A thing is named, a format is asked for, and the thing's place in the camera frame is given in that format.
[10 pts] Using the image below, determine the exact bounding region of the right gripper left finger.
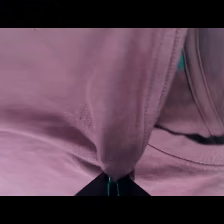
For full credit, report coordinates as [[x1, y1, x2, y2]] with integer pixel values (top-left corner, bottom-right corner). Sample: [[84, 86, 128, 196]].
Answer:
[[75, 171, 112, 197]]

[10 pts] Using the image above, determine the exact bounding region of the pink T-shirt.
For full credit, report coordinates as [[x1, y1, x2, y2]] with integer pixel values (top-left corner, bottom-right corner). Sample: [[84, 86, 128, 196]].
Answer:
[[0, 27, 224, 197]]

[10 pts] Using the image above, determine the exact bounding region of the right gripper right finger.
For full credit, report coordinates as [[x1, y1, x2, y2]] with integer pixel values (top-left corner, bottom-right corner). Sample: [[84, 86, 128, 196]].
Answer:
[[111, 170, 152, 197]]

